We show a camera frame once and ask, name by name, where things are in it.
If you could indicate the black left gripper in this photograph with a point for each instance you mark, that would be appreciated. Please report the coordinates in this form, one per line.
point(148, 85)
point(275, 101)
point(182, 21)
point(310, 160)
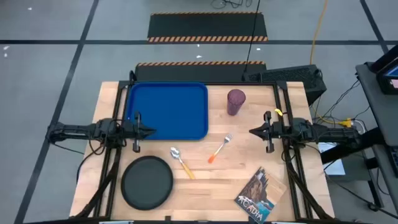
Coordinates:
point(132, 130)

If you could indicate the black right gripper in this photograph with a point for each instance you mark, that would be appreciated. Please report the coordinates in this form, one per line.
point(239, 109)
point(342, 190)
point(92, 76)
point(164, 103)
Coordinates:
point(275, 130)

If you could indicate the blue plastic tray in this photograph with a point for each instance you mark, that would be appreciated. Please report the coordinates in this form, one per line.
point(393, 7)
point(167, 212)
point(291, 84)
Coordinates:
point(174, 109)

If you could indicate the purple plastic cup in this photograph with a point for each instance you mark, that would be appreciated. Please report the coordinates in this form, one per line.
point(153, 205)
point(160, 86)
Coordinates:
point(235, 101)

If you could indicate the black round plate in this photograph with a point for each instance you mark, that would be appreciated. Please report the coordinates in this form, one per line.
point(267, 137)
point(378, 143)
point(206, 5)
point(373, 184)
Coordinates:
point(147, 183)

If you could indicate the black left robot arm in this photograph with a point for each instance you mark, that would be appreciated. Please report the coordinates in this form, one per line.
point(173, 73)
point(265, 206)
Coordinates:
point(77, 129)

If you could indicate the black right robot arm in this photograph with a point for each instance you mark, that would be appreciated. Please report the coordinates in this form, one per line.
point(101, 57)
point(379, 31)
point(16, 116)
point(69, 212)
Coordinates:
point(335, 133)

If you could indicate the yellow tag on gripper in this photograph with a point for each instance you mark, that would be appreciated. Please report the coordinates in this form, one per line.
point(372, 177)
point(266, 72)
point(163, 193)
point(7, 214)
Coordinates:
point(278, 112)

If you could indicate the black perforated computer case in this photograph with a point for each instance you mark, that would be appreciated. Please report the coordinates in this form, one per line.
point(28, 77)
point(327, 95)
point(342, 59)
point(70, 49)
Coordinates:
point(292, 77)

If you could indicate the Acadia picture book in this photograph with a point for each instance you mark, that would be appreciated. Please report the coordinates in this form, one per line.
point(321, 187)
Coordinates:
point(259, 196)

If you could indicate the narrow black hazard-striped floor mat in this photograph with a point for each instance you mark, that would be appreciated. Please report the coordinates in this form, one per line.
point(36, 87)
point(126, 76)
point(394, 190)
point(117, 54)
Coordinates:
point(199, 73)

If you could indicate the white paper sheet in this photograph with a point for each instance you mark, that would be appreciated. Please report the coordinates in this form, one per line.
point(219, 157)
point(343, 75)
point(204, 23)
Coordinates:
point(334, 168)

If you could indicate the black side table stand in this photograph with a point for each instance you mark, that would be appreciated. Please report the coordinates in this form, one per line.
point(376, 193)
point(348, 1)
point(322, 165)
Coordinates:
point(342, 152)

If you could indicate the large black hazard-striped floor mat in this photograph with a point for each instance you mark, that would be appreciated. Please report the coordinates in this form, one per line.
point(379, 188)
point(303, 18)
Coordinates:
point(206, 26)

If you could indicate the grey side table top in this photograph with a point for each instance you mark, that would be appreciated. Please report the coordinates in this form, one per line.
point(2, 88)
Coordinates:
point(379, 102)

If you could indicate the black monitor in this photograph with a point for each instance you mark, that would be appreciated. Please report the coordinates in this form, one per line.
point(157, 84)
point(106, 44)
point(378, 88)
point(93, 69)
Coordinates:
point(387, 77)

